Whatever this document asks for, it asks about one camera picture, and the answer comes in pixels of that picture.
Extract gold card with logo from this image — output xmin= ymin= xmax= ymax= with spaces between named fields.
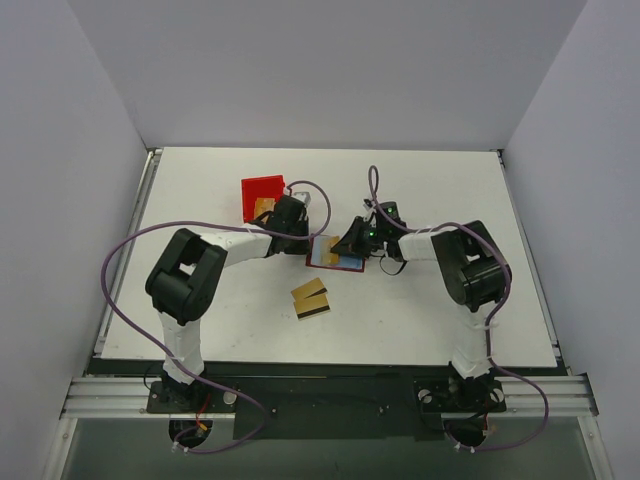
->
xmin=320 ymin=236 xmax=340 ymax=267

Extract red leather card holder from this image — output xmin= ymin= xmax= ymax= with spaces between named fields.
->
xmin=306 ymin=235 xmax=365 ymax=273

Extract gold card magnetic stripe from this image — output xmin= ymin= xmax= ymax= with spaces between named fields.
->
xmin=294 ymin=293 xmax=330 ymax=321

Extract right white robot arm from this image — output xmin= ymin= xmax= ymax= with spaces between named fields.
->
xmin=331 ymin=200 xmax=511 ymax=409

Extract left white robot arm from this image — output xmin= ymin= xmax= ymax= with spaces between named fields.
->
xmin=145 ymin=192 xmax=310 ymax=412

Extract gold cards in bin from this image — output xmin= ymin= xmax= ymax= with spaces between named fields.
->
xmin=254 ymin=198 xmax=276 ymax=218

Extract gold card upper left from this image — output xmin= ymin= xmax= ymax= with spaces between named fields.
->
xmin=291 ymin=277 xmax=327 ymax=301

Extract red plastic bin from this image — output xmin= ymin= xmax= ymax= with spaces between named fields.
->
xmin=241 ymin=175 xmax=285 ymax=223

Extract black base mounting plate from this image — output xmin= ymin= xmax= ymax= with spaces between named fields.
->
xmin=143 ymin=366 xmax=506 ymax=447

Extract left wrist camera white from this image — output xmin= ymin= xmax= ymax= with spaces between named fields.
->
xmin=283 ymin=188 xmax=312 ymax=208

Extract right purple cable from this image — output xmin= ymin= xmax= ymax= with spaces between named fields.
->
xmin=367 ymin=165 xmax=554 ymax=454

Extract aluminium front rail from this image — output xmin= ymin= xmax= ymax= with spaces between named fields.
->
xmin=61 ymin=375 xmax=599 ymax=419

